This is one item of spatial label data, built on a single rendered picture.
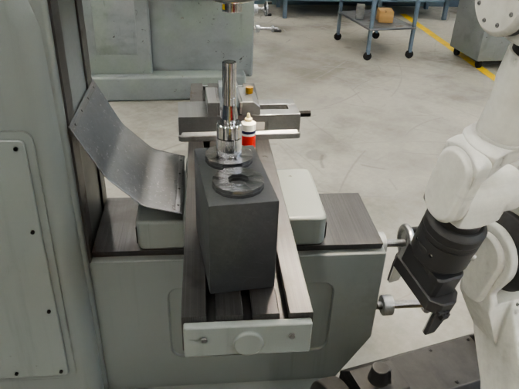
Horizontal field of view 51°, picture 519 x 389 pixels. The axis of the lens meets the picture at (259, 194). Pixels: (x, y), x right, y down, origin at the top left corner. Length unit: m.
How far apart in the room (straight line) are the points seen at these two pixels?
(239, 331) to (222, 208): 0.22
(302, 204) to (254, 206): 0.58
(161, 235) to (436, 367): 0.74
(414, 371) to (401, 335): 0.95
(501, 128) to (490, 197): 0.11
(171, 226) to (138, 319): 0.32
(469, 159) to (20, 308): 1.16
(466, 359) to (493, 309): 0.39
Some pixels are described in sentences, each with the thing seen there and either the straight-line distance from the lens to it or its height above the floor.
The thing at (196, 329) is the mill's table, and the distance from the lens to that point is 0.96.
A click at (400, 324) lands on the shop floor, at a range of 2.34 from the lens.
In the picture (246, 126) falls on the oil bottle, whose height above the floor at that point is 0.98.
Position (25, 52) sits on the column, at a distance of 1.22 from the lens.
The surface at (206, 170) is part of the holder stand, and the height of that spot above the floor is 1.09.
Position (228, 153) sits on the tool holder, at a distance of 1.00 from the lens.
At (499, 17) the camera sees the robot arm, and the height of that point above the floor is 1.43.
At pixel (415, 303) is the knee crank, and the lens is 1.68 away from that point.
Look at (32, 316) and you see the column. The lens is 1.54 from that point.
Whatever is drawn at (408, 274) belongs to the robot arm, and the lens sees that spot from 0.90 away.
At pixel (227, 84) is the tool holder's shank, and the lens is 0.96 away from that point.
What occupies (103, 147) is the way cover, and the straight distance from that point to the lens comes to 1.40.
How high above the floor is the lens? 1.56
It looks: 30 degrees down
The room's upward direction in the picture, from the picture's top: 2 degrees clockwise
